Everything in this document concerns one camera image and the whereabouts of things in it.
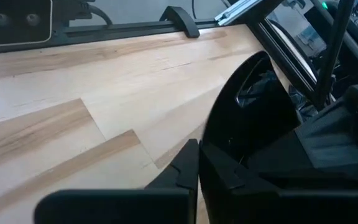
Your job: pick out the silver aluminium profile bar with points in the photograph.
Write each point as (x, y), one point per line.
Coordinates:
(235, 12)

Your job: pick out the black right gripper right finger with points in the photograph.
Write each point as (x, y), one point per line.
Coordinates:
(244, 205)

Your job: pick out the black arched frame clamp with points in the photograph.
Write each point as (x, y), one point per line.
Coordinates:
(186, 20)

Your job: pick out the black leaf-shaped mini plate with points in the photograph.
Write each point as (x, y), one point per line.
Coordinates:
(253, 130)

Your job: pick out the black table-level camera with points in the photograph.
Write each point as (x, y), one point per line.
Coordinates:
(14, 28)

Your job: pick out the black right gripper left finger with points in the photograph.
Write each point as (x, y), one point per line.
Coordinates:
(166, 205)

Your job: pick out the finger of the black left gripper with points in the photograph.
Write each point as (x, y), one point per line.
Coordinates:
(322, 155)

